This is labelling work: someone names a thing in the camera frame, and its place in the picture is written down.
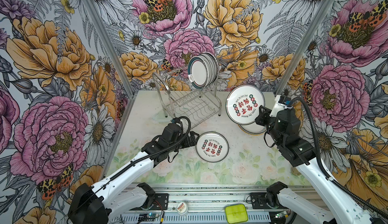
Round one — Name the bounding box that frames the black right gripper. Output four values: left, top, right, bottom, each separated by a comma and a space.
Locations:
255, 105, 285, 146

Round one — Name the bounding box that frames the black striped rim plate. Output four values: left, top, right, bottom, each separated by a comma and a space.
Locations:
238, 123, 266, 136

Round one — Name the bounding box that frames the red floral pattern plate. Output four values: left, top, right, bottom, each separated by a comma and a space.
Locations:
196, 132, 229, 163

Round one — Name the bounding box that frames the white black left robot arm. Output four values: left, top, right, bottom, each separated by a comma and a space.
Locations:
67, 118, 199, 224

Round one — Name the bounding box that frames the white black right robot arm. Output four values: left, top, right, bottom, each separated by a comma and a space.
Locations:
255, 105, 388, 224

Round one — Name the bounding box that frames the green rim white plate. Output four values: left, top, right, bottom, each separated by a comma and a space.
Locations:
188, 56, 209, 89

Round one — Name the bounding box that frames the round tape roll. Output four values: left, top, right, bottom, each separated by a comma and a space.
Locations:
176, 202, 189, 216

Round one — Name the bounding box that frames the green circuit board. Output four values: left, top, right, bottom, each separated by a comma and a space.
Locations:
137, 213, 164, 224

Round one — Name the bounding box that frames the green square box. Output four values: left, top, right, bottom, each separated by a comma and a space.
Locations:
225, 204, 249, 224

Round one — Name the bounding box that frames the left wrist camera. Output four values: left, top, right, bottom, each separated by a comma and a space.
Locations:
171, 117, 183, 128

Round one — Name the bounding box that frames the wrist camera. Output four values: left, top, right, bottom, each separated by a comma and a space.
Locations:
270, 95, 293, 117
171, 117, 183, 128

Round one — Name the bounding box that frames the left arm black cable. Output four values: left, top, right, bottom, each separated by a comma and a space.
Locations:
69, 116, 192, 216

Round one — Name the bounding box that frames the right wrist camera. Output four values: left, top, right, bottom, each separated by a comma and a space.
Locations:
270, 95, 293, 117

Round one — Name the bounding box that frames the silver wire dish rack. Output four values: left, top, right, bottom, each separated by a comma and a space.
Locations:
153, 72, 222, 128

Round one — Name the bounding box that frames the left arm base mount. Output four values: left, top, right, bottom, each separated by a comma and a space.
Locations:
150, 193, 169, 210

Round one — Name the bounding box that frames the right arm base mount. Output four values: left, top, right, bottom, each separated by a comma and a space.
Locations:
248, 192, 272, 209

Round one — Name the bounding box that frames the right aluminium corner post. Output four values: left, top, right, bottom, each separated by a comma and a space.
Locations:
273, 0, 334, 96

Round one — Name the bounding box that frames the aluminium corner post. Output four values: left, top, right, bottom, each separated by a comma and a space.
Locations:
81, 0, 134, 99
273, 0, 334, 96

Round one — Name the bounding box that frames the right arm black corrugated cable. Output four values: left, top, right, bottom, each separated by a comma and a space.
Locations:
286, 96, 388, 222

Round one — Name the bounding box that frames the left aluminium corner post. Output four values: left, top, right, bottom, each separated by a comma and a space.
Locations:
81, 0, 134, 99

